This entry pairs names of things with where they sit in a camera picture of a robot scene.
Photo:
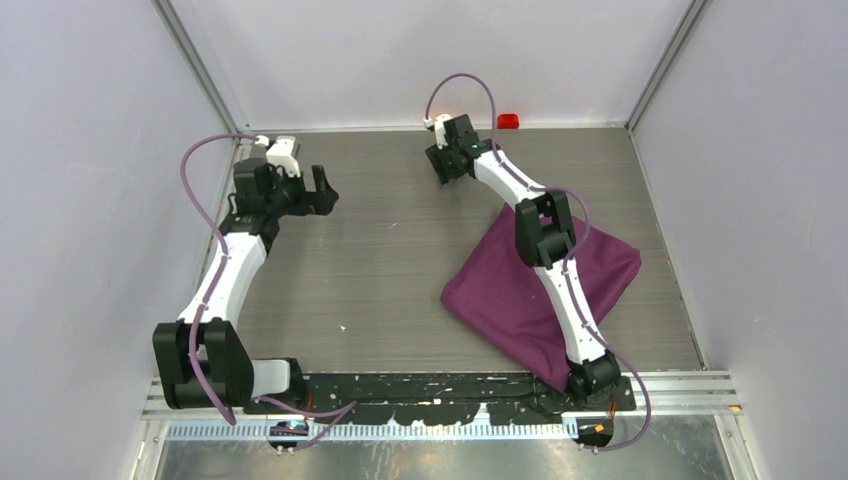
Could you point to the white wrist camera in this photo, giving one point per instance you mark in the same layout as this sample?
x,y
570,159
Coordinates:
x,y
436,125
281,152

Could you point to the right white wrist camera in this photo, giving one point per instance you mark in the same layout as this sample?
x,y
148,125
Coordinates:
x,y
436,125

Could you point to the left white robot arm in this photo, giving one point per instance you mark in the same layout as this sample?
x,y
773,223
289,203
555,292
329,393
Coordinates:
x,y
201,360

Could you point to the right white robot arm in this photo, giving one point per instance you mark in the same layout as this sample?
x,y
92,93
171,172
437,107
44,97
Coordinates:
x,y
545,240

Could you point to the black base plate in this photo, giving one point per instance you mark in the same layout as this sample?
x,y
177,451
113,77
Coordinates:
x,y
508,398

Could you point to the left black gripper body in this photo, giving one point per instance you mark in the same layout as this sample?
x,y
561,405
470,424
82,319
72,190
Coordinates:
x,y
288,197

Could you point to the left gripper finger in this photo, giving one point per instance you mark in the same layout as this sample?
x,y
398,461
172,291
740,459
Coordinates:
x,y
320,179
322,202

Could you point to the red block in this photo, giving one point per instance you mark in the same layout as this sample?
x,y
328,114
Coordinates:
x,y
508,121

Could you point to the purple cloth wrap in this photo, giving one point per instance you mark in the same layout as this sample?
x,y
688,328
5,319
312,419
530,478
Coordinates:
x,y
505,302

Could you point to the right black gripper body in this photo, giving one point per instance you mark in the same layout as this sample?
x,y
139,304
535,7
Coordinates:
x,y
444,161

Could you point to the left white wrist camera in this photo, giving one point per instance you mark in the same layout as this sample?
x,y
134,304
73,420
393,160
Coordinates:
x,y
281,152

